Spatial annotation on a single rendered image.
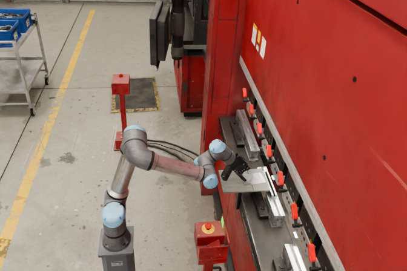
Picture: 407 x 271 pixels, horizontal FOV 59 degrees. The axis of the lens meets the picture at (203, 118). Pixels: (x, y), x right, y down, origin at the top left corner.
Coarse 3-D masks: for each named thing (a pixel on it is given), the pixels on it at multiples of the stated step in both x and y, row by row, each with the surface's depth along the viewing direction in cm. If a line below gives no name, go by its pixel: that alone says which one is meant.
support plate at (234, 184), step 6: (234, 174) 210; (222, 180) 206; (228, 180) 206; (234, 180) 206; (240, 180) 206; (222, 186) 202; (228, 186) 202; (234, 186) 202; (240, 186) 202; (246, 186) 203; (258, 186) 203; (264, 186) 203; (228, 192) 199; (234, 192) 199
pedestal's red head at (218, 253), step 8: (200, 224) 206; (216, 224) 207; (224, 224) 200; (200, 232) 201; (216, 232) 202; (200, 240) 201; (208, 240) 202; (216, 240) 202; (224, 240) 204; (200, 248) 190; (208, 248) 190; (216, 248) 191; (224, 248) 192; (200, 256) 194; (208, 256) 195; (216, 256) 196; (224, 256) 196; (200, 264) 197
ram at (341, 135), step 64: (256, 0) 212; (320, 0) 129; (256, 64) 215; (320, 64) 130; (384, 64) 94; (320, 128) 131; (384, 128) 94; (320, 192) 132; (384, 192) 95; (384, 256) 95
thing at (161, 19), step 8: (160, 8) 275; (168, 8) 281; (152, 16) 254; (160, 16) 264; (168, 16) 281; (152, 24) 252; (160, 24) 255; (168, 24) 283; (152, 32) 256; (160, 32) 259; (168, 32) 287; (152, 40) 259; (160, 40) 262; (168, 40) 291; (152, 48) 262; (160, 48) 266; (152, 56) 266; (160, 56) 269; (152, 64) 269
